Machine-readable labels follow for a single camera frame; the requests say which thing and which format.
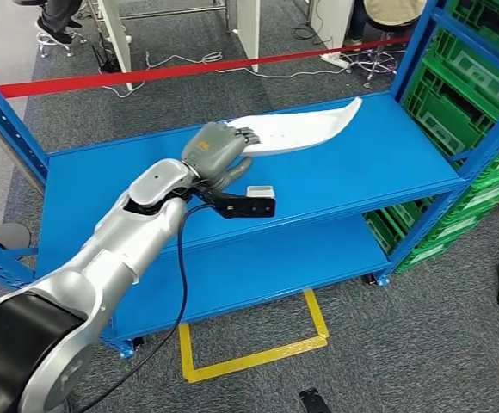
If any black cable bundle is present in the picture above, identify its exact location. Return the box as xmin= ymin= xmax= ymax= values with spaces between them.
xmin=91 ymin=34 xmax=122 ymax=75

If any white desk panel leg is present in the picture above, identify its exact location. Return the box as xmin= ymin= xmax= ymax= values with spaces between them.
xmin=97 ymin=0 xmax=133 ymax=92
xmin=236 ymin=0 xmax=261 ymax=73
xmin=309 ymin=0 xmax=356 ymax=52

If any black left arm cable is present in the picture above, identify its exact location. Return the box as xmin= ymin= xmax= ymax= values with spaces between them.
xmin=75 ymin=202 xmax=216 ymax=413

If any blue metal shelf rack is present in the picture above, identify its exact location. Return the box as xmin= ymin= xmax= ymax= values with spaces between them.
xmin=0 ymin=0 xmax=499 ymax=361

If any steel desk frame bar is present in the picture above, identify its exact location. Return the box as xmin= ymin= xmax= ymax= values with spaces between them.
xmin=116 ymin=0 xmax=231 ymax=24

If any black stanchion post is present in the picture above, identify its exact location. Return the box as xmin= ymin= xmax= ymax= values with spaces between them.
xmin=0 ymin=222 xmax=32 ymax=252

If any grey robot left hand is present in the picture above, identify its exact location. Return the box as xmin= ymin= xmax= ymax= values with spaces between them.
xmin=180 ymin=120 xmax=261 ymax=192

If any red barrier belt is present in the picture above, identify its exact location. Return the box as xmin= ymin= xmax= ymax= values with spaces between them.
xmin=0 ymin=34 xmax=412 ymax=133

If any white curved plastic part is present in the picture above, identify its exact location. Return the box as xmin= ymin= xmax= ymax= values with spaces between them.
xmin=226 ymin=96 xmax=363 ymax=157

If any white floor cable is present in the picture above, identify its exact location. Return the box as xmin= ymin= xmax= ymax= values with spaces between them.
xmin=101 ymin=50 xmax=340 ymax=99

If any robot's black right foot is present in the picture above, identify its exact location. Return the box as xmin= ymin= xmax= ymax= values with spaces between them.
xmin=299 ymin=387 xmax=332 ymax=413

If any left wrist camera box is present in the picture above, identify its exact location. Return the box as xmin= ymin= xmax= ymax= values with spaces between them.
xmin=198 ymin=185 xmax=276 ymax=220

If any chrome swivel chair base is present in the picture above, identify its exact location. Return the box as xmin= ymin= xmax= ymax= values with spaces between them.
xmin=346 ymin=48 xmax=401 ymax=89
xmin=36 ymin=31 xmax=88 ymax=59

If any white power strip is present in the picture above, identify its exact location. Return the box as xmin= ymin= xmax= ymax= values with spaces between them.
xmin=320 ymin=52 xmax=350 ymax=70

